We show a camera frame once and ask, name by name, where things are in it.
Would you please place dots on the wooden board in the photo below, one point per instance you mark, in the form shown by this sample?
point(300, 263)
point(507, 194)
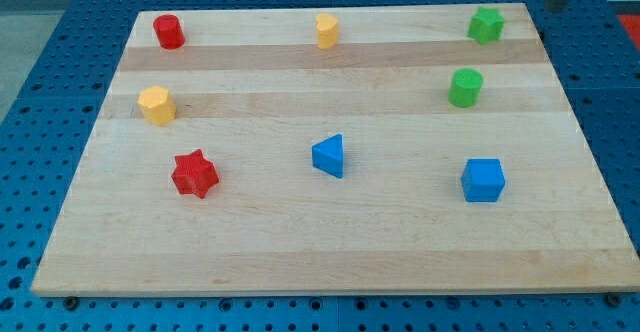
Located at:
point(255, 93)

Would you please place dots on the green star block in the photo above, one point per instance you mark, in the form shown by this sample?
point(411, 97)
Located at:
point(486, 25)

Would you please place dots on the green cylinder block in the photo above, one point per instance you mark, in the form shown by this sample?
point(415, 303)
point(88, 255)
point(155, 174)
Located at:
point(465, 86)

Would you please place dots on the blue triangle block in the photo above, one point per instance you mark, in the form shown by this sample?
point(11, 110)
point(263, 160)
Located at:
point(328, 156)

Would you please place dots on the blue cube block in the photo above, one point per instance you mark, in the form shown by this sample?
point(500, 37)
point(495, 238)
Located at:
point(483, 180)

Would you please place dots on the red cylinder block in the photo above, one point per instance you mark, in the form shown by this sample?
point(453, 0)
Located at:
point(169, 31)

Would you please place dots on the red star block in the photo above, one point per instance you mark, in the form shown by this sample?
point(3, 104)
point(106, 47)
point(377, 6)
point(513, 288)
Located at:
point(194, 174)

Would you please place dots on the yellow hexagon block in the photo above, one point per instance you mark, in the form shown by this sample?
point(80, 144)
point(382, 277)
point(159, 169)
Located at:
point(157, 105)

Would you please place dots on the yellow heart block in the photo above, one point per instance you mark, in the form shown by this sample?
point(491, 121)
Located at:
point(327, 30)

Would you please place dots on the red object at edge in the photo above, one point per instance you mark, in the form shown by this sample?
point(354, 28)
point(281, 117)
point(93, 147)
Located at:
point(631, 23)

